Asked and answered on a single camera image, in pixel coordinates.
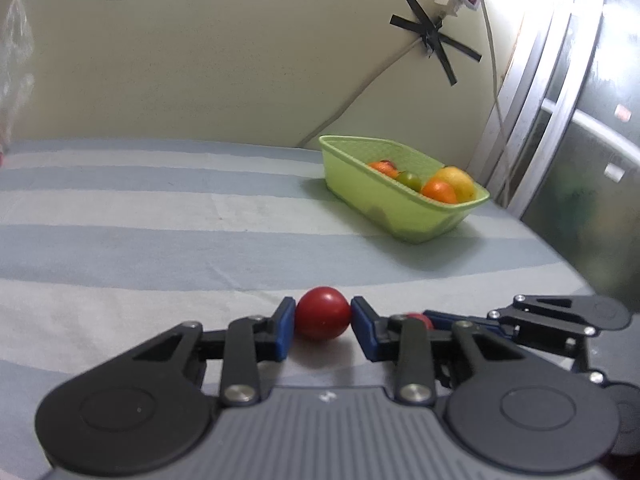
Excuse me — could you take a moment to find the aluminium sliding window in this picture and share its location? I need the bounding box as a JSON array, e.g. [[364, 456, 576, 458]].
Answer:
[[467, 0, 640, 296]]

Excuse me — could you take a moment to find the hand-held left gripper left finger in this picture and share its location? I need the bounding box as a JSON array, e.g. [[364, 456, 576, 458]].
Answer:
[[120, 296, 297, 407]]

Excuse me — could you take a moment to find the green plastic basket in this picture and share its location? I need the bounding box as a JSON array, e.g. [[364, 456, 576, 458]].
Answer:
[[319, 135, 492, 245]]

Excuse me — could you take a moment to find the blue striped bed sheet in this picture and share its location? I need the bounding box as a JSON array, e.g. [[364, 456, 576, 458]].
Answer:
[[0, 137, 601, 480]]

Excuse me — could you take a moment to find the clear plastic bag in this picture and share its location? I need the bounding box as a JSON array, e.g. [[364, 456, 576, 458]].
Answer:
[[0, 0, 37, 153]]

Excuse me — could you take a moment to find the black tape cross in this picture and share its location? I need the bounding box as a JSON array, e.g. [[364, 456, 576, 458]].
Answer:
[[390, 0, 482, 86]]

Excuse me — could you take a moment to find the thick white power cable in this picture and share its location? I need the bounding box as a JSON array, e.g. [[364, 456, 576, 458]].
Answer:
[[477, 0, 516, 206]]

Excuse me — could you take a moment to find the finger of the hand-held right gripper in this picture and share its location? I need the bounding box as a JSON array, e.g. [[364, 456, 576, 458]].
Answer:
[[522, 337, 607, 386], [424, 294, 598, 344]]

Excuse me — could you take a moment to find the thin beige wall cable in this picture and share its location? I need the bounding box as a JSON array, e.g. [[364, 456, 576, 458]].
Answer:
[[298, 42, 426, 147]]

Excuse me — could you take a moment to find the large yellow orange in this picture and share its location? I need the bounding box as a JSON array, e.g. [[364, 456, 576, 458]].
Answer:
[[432, 166, 477, 202]]

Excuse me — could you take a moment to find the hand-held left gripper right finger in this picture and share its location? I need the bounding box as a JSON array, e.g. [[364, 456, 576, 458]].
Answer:
[[350, 296, 526, 406]]

